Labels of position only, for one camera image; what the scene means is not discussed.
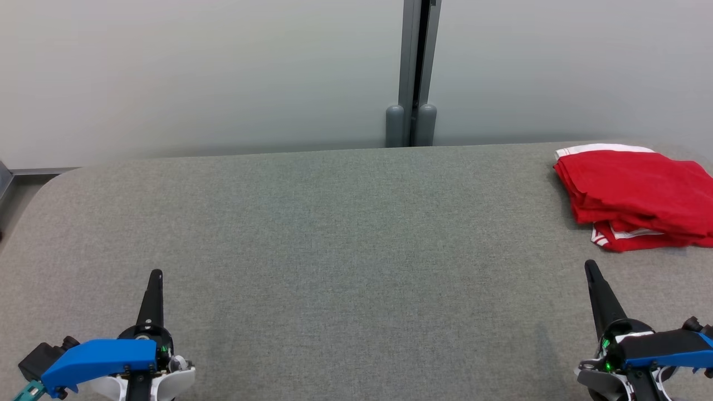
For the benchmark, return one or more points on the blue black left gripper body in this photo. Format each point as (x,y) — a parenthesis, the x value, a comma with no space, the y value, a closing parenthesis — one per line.
(100,359)

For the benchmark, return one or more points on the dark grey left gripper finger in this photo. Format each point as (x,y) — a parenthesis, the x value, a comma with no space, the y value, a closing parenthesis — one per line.
(153,306)

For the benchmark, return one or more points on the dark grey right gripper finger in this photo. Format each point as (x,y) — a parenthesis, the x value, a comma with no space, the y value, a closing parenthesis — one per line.
(604,306)

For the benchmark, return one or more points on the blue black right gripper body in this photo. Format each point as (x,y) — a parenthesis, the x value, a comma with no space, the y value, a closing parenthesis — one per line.
(657,348)

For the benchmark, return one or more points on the red number 23 basketball jersey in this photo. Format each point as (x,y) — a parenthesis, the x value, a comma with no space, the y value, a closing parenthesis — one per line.
(640,240)

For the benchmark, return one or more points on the red shorts with white stripe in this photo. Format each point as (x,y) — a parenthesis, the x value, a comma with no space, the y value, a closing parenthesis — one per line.
(640,184)

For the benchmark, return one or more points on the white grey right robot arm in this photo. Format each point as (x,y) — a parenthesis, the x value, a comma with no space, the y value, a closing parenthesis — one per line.
(601,384)

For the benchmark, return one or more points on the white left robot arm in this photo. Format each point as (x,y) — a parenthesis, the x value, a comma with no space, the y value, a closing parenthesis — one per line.
(178,381)

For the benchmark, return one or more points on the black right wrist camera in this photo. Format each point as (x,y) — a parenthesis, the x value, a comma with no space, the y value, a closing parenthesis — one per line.
(696,326)

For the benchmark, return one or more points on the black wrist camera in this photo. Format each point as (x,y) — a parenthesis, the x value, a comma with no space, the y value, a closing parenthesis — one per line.
(696,326)
(39,359)

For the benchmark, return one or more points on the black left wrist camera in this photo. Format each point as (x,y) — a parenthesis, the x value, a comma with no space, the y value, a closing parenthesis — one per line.
(39,359)

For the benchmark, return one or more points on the grey partition base rail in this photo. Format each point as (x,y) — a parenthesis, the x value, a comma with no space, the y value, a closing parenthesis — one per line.
(39,171)

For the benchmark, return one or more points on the grey partition post with feet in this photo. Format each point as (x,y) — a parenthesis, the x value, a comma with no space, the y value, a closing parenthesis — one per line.
(415,55)

